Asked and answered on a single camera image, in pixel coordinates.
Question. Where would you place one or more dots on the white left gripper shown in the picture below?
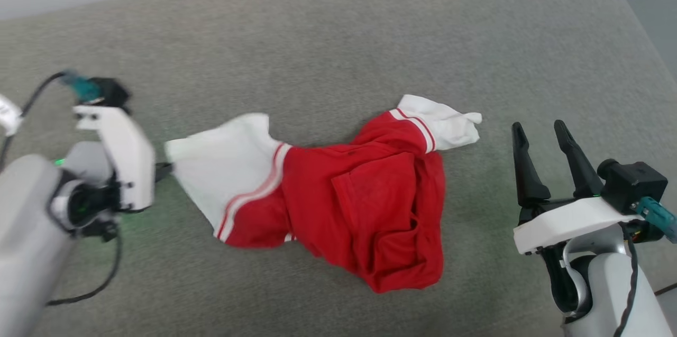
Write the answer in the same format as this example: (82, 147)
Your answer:
(129, 162)

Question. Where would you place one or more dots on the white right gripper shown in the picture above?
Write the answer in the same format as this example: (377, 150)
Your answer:
(560, 223)

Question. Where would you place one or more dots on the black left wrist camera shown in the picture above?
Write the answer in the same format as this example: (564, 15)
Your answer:
(108, 91)

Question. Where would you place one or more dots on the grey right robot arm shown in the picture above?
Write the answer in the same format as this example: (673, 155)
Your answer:
(603, 294)

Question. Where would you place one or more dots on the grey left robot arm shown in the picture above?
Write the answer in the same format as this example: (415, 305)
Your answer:
(26, 231)

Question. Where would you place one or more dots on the red and white t-shirt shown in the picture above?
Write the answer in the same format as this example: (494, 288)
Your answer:
(365, 199)

